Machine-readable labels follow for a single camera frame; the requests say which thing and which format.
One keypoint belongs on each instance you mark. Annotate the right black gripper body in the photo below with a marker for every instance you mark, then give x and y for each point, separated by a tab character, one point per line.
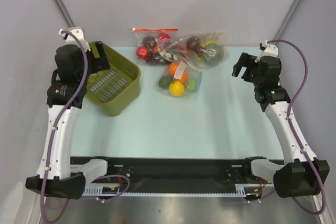
247	66

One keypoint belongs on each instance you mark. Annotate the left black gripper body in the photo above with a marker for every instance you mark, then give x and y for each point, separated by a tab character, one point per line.
96	64

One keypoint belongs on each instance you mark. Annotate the polka dot strawberry bag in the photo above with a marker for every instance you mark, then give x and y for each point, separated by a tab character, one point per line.
171	50

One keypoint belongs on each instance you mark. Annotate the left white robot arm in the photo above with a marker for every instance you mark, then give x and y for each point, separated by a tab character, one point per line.
54	177

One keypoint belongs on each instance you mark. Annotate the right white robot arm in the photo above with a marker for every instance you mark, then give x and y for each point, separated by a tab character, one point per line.
302	173

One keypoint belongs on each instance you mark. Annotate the clear bag with melon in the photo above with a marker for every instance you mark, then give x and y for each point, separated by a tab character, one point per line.
205	50

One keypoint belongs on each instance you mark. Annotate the red zip fruit bag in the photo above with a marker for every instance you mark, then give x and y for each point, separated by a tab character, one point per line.
152	45

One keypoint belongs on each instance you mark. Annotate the olive green plastic basket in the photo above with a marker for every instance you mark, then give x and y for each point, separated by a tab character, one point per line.
114	89

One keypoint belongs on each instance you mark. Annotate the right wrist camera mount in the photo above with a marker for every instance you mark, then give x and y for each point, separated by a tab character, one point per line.
268	49

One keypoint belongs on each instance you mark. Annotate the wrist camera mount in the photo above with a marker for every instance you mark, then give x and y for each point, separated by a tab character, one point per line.
268	49
79	34

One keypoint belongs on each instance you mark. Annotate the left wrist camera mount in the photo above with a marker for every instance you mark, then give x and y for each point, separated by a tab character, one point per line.
79	34

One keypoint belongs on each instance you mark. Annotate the aluminium frame post right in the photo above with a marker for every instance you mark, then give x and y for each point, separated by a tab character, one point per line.
287	19

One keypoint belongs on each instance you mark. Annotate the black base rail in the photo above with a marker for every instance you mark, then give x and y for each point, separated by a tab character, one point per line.
190	175

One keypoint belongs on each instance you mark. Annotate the white cable duct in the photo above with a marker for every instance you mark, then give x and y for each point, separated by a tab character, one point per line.
233	191

